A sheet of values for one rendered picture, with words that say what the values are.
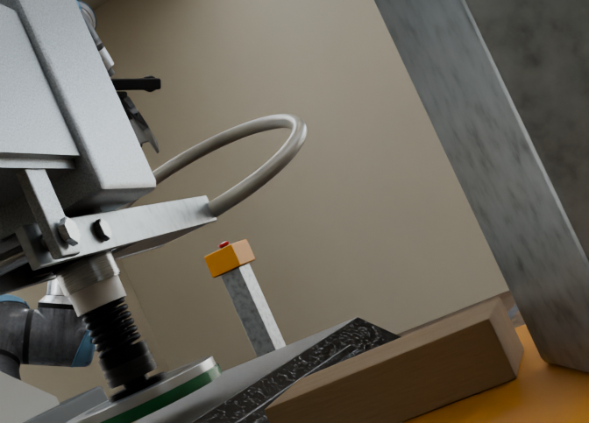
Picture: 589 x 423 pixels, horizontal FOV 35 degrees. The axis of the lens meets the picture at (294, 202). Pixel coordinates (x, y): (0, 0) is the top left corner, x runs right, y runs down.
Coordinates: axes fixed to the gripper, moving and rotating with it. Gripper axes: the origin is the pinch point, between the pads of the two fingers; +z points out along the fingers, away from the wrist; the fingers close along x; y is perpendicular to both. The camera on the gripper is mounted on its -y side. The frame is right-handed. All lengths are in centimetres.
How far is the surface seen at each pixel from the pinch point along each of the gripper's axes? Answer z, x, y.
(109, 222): -12, 83, 25
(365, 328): 29, 72, -1
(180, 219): 0, 61, 13
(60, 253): -17, 102, 34
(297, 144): 5.5, 41.4, -16.7
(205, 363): 8, 93, 26
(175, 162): 5.1, 1.4, -2.7
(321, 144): 193, -551, -235
